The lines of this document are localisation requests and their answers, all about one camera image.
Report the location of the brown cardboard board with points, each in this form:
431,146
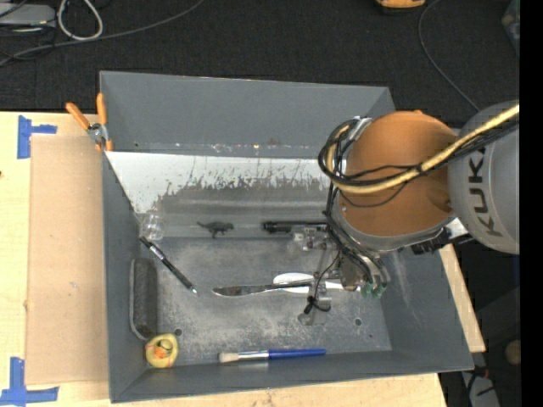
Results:
63,248

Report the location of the dark green toy dinosaur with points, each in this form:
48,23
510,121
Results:
217,227

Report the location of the black pen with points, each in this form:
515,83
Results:
167,264

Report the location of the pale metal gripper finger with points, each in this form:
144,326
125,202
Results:
319,310
309,238

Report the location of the grey metal bin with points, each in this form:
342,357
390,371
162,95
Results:
254,113

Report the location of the yellow rubber duck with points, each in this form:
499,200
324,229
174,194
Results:
161,350

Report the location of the silver metal knife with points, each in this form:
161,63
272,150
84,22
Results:
246,290

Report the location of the clear glass thing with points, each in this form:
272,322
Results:
152,226

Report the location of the black marker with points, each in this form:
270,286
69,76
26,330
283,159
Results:
275,227

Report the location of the dark grey flat block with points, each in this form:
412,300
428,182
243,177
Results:
144,297

